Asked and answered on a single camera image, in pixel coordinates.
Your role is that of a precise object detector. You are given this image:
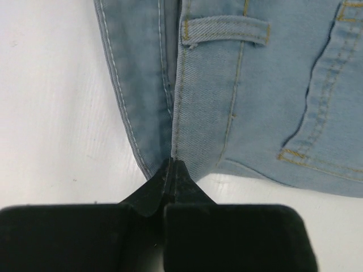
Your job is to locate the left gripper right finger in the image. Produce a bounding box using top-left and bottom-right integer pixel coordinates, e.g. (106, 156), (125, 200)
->
(163, 160), (318, 271)

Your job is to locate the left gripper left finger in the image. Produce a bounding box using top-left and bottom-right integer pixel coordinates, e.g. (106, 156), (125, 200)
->
(1, 159), (174, 271)

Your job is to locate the light blue denim skirt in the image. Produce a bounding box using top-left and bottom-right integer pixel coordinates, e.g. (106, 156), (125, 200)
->
(94, 1), (362, 198)

